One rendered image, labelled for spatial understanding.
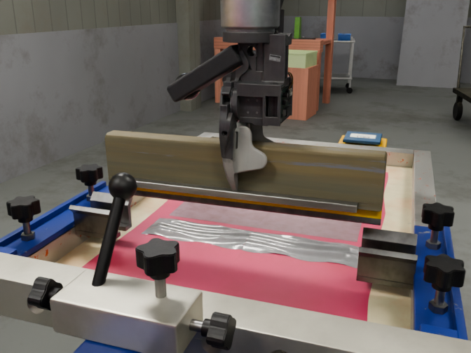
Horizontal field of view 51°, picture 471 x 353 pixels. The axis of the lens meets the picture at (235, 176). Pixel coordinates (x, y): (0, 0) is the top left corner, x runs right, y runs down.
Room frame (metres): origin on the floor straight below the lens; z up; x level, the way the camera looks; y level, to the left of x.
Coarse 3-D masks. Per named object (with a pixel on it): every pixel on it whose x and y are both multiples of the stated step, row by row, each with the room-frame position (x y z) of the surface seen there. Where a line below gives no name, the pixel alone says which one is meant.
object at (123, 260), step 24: (168, 216) 0.84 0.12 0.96; (192, 216) 0.84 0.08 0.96; (216, 216) 0.84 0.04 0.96; (240, 216) 0.84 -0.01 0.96; (264, 216) 0.84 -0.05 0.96; (120, 240) 0.74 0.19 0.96; (144, 240) 0.74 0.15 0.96; (96, 264) 0.66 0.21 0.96; (120, 264) 0.66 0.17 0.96; (192, 264) 0.66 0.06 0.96; (216, 264) 0.66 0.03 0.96; (192, 288) 0.59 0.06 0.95
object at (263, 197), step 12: (144, 180) 0.70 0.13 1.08; (156, 180) 0.69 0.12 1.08; (180, 192) 0.67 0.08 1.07; (192, 192) 0.66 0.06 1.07; (204, 192) 0.66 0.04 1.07; (216, 192) 0.65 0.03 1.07; (228, 192) 0.64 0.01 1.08; (240, 192) 0.64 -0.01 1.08; (252, 192) 0.64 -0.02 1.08; (264, 192) 0.64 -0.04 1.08; (288, 204) 0.62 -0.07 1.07; (300, 204) 0.61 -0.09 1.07; (312, 204) 0.61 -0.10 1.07; (324, 204) 0.60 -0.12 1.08; (336, 204) 0.60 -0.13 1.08; (348, 204) 0.59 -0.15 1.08
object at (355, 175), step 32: (128, 160) 0.71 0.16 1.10; (160, 160) 0.69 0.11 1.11; (192, 160) 0.68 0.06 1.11; (288, 160) 0.63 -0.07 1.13; (320, 160) 0.62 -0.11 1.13; (352, 160) 0.60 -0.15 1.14; (384, 160) 0.59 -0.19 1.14; (288, 192) 0.63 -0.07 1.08; (320, 192) 0.62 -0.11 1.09; (352, 192) 0.60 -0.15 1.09
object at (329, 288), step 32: (288, 224) 0.80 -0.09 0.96; (320, 224) 0.80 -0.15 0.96; (352, 224) 0.80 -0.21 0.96; (256, 256) 0.68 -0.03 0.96; (288, 256) 0.68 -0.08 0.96; (224, 288) 0.59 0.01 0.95; (256, 288) 0.59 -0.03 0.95; (288, 288) 0.59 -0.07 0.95; (320, 288) 0.59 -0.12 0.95; (352, 288) 0.59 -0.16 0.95
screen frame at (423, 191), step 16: (304, 144) 1.21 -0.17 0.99; (320, 144) 1.20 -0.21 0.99; (336, 144) 1.20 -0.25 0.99; (352, 144) 1.20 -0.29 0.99; (400, 160) 1.13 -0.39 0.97; (416, 160) 1.07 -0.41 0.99; (416, 176) 0.96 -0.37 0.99; (432, 176) 0.96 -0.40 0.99; (416, 192) 0.87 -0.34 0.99; (432, 192) 0.87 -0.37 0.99; (416, 208) 0.79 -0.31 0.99; (416, 224) 0.73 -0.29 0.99; (64, 240) 0.69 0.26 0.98; (80, 240) 0.73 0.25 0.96; (32, 256) 0.62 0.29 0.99; (48, 256) 0.65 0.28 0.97
